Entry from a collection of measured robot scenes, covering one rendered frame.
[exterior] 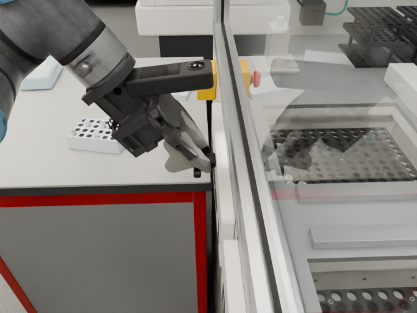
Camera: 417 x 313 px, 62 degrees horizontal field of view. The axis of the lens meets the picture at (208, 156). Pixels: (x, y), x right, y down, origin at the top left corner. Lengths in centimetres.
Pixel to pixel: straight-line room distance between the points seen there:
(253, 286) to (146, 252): 65
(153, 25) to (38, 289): 91
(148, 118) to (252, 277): 26
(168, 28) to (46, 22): 90
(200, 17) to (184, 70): 84
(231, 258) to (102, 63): 28
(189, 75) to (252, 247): 23
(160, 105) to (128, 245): 53
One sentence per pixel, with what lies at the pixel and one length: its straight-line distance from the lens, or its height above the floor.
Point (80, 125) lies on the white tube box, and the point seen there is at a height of 79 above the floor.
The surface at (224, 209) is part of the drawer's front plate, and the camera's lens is 46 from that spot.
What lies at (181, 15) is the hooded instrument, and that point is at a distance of 130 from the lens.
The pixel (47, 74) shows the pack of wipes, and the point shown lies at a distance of 115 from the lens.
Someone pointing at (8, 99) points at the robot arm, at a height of 109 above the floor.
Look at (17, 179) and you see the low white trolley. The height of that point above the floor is 76.
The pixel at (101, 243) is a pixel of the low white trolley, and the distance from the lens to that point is 95.
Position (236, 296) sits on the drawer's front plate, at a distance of 40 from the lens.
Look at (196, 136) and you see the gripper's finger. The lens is 56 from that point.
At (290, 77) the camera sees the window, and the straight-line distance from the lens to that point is 24.
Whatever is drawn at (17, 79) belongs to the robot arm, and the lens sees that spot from 46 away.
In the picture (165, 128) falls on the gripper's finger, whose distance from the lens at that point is 48.
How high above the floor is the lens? 128
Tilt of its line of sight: 40 degrees down
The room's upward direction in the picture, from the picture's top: straight up
